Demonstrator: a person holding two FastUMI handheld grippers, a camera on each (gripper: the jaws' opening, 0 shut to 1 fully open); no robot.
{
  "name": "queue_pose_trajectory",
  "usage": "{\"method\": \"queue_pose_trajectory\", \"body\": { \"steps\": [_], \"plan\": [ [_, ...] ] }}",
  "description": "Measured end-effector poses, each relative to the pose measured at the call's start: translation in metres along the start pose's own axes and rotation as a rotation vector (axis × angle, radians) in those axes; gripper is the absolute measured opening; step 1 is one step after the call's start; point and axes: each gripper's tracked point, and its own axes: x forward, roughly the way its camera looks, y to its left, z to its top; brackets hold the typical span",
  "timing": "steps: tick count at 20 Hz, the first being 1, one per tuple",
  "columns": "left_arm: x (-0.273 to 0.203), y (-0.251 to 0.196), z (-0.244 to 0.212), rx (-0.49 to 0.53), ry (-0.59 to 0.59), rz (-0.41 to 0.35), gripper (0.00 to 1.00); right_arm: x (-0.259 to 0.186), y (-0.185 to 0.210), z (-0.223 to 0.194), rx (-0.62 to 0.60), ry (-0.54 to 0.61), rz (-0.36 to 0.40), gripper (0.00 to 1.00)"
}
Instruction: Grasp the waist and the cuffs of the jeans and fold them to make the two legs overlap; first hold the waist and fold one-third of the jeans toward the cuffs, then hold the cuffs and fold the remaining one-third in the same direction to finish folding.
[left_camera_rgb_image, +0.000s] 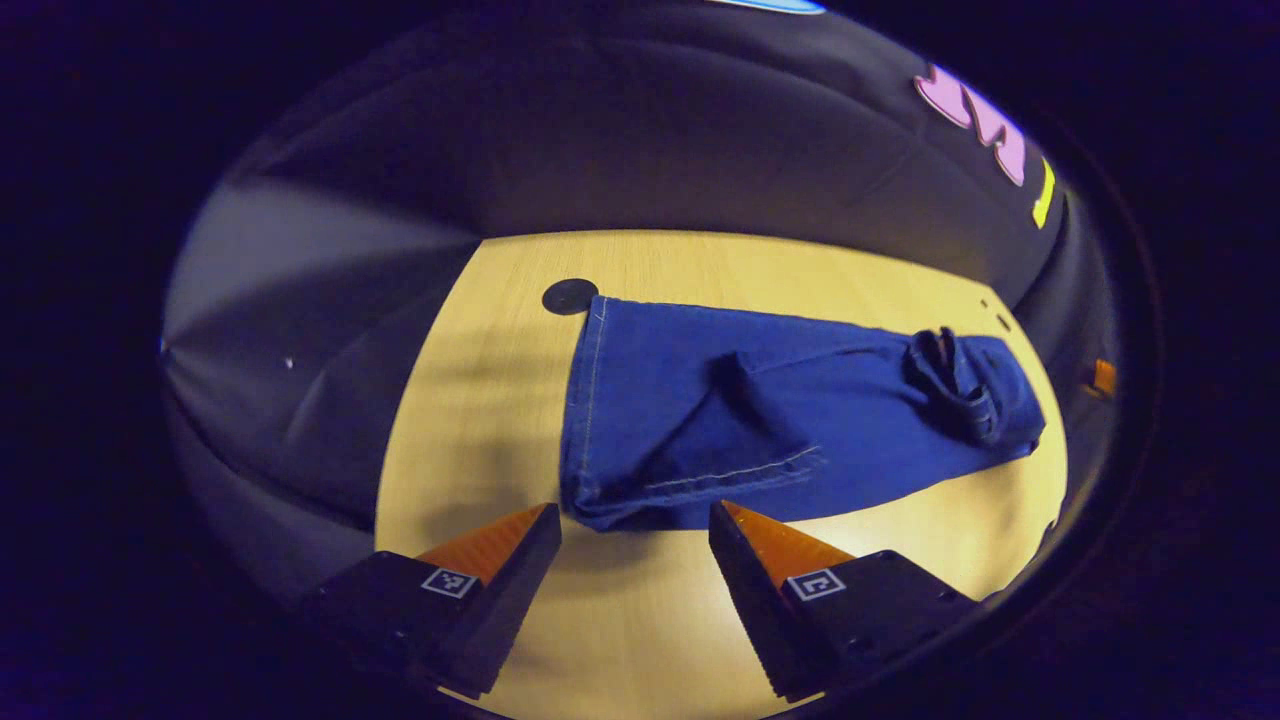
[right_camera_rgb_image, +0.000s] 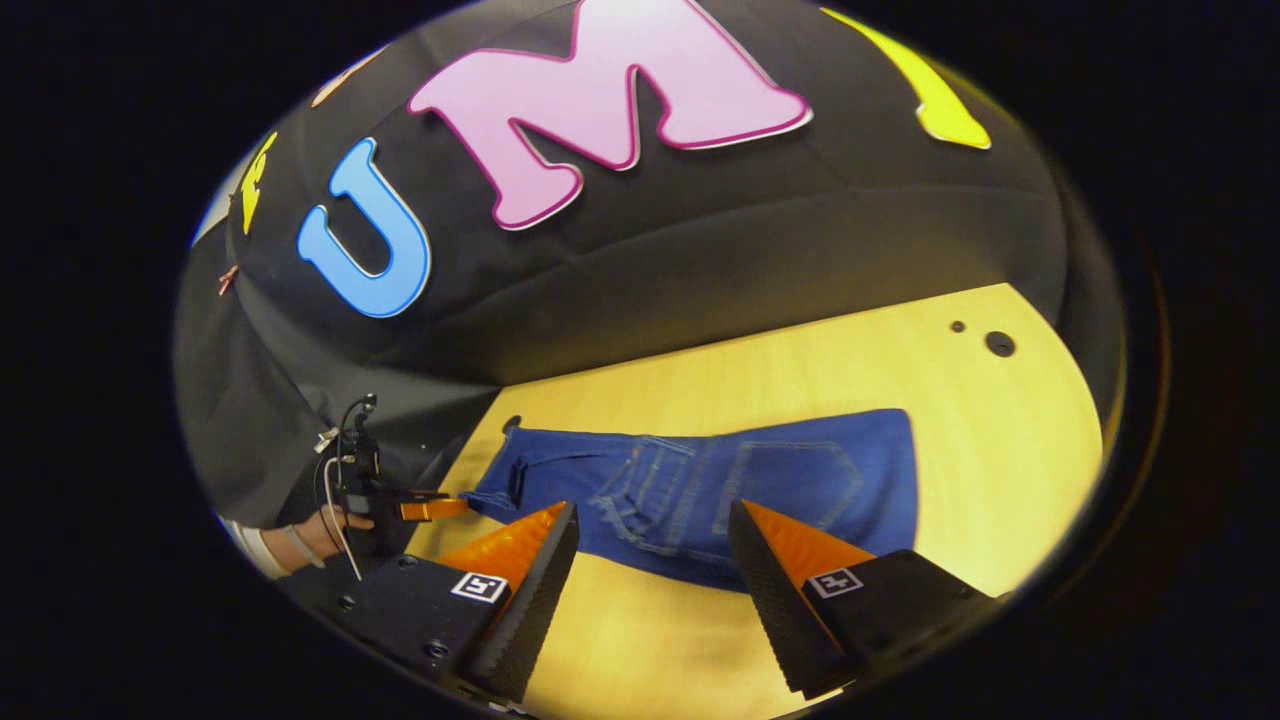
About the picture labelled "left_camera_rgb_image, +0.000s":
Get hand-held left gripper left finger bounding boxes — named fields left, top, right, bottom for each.
left=298, top=502, right=563, bottom=699

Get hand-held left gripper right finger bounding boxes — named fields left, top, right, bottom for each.
left=708, top=500, right=983, bottom=704

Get blue denim jeans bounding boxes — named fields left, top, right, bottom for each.
left=558, top=295, right=1048, bottom=533

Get black backdrop cloth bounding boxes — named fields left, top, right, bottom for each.
left=160, top=0, right=1121, bottom=601

